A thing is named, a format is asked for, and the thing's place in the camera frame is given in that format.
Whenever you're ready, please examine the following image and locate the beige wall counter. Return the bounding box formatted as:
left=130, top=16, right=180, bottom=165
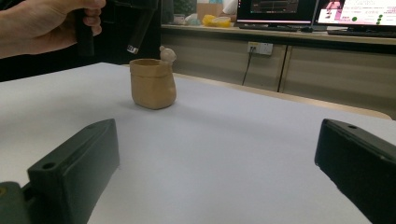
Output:
left=161, top=23, right=396, bottom=119

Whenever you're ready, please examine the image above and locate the white table cover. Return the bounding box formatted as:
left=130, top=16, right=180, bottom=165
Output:
left=0, top=62, right=396, bottom=224

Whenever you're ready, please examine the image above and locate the yellow plastic bag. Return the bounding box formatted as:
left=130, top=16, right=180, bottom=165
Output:
left=202, top=14, right=232, bottom=28

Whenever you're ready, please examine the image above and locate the dark grey plastic comb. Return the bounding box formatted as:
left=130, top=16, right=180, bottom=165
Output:
left=125, top=7, right=157, bottom=55

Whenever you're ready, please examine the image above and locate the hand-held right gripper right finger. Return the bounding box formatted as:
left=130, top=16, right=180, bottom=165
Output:
left=314, top=118, right=396, bottom=224

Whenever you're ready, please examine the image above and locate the white wall socket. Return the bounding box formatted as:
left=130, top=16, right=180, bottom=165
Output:
left=247, top=41, right=275, bottom=56

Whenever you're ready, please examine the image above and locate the cardboard box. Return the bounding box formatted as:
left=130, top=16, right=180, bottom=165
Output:
left=196, top=2, right=224, bottom=22

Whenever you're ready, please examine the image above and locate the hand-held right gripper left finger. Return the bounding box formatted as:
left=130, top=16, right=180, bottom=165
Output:
left=27, top=118, right=120, bottom=224

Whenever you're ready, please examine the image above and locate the monitor with bright screen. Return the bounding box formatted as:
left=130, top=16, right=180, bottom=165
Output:
left=314, top=0, right=396, bottom=28

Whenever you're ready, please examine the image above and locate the tan ceramic holder with bear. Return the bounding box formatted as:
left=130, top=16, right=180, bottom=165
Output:
left=129, top=45, right=177, bottom=110

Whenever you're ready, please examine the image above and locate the black power cable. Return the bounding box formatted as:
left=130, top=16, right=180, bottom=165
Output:
left=242, top=46, right=254, bottom=86

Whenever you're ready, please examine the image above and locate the monitor with dark screen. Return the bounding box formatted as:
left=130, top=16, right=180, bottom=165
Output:
left=236, top=0, right=318, bottom=25

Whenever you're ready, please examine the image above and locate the black keyboard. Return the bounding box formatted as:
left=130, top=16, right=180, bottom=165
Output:
left=238, top=23, right=301, bottom=33
left=326, top=29, right=396, bottom=39

